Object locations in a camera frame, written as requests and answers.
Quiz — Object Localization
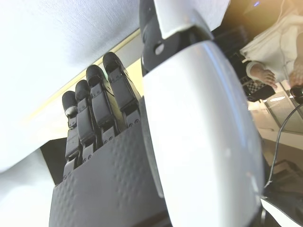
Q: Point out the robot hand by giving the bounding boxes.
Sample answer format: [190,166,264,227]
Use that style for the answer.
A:
[48,0,266,227]

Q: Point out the person's hand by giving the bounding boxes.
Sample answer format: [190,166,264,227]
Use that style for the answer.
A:
[246,61,278,89]

